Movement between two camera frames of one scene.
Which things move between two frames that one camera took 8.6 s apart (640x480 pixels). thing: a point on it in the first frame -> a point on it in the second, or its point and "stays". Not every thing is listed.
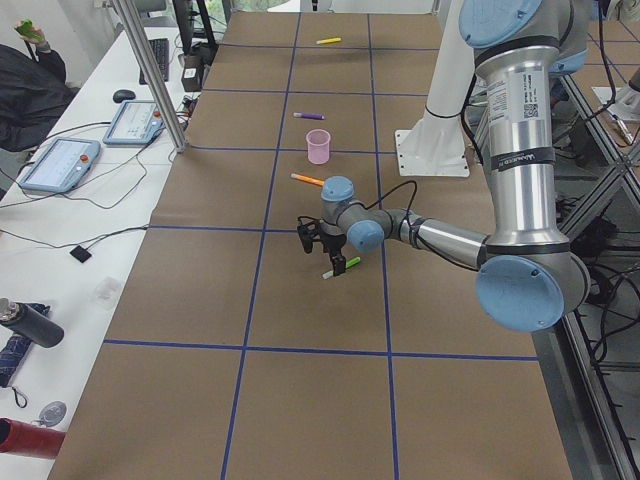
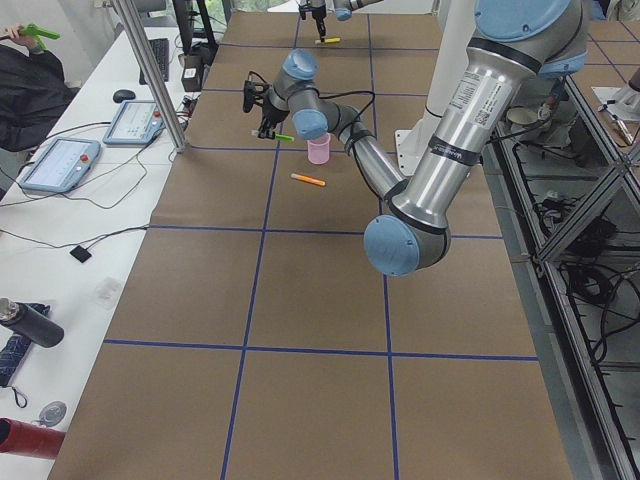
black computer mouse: (121, 95) stays
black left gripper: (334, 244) -> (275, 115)
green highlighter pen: (348, 264) -> (284, 138)
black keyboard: (160, 48) stays
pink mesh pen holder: (318, 142) stays
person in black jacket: (32, 91) stays
